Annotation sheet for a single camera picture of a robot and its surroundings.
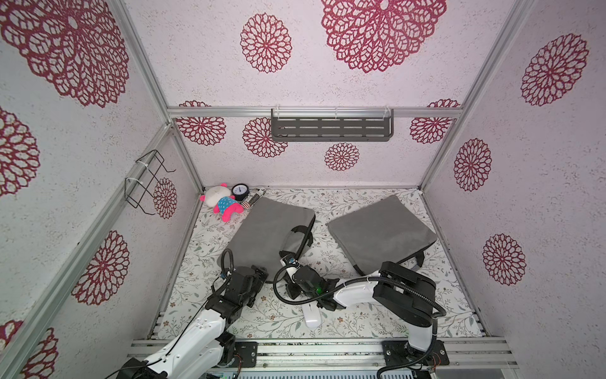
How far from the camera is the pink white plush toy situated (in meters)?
1.08

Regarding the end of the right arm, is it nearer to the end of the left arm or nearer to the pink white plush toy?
the end of the left arm

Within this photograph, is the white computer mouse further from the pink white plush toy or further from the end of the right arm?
the pink white plush toy

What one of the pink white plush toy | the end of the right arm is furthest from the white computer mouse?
the pink white plush toy
